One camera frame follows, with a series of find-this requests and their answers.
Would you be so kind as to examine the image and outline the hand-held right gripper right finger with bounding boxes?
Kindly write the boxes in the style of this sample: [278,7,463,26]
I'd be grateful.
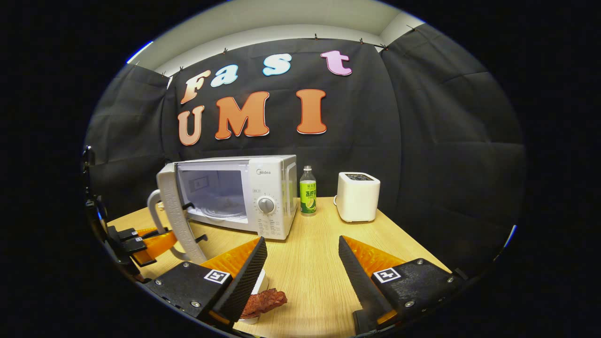
[338,235,468,335]

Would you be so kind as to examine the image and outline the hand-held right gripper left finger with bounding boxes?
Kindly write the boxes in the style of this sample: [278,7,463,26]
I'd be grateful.
[143,236,268,327]

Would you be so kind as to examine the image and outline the red dried meat slice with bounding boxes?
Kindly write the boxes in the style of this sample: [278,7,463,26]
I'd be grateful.
[241,288,288,320]

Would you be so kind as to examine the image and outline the white microwave oven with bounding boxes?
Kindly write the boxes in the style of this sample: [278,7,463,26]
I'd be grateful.
[147,155,298,264]

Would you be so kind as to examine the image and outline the white rectangular tray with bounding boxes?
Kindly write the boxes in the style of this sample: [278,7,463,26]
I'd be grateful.
[239,269,270,324]

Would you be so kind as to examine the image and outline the white toaster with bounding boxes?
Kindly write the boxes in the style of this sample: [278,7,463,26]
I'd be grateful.
[334,172,381,223]

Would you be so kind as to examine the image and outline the green label drink bottle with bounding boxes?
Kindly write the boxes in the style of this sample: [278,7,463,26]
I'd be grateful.
[300,165,317,216]

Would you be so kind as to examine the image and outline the black backdrop cloth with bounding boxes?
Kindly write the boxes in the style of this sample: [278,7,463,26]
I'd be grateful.
[85,23,526,277]

